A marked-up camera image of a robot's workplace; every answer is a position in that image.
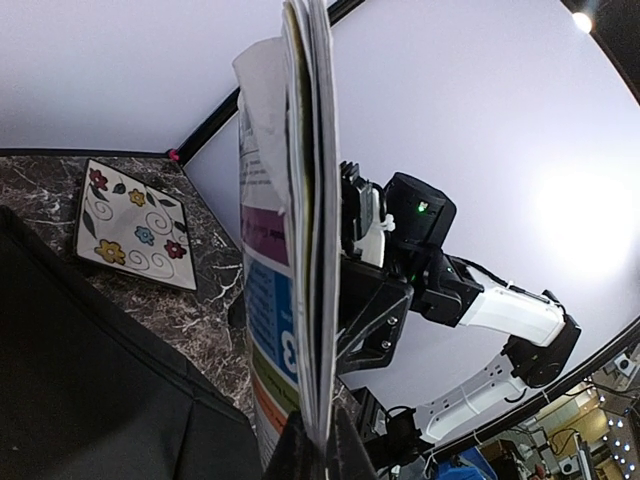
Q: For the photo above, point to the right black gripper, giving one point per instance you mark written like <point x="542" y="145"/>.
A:
<point x="373" y="306"/>

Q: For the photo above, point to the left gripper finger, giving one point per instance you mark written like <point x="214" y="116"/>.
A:
<point x="347" y="458"/>

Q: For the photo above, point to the black student backpack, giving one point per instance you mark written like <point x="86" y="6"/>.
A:
<point x="89" y="393"/>

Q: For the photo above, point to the dog picture book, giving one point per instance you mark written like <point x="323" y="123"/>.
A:
<point x="290" y="220"/>

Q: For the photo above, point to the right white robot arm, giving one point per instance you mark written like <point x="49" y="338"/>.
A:
<point x="394" y="264"/>

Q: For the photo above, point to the floral square plate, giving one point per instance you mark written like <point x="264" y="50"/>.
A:
<point x="129" y="226"/>

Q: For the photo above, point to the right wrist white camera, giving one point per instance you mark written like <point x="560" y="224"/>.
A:
<point x="365" y="220"/>

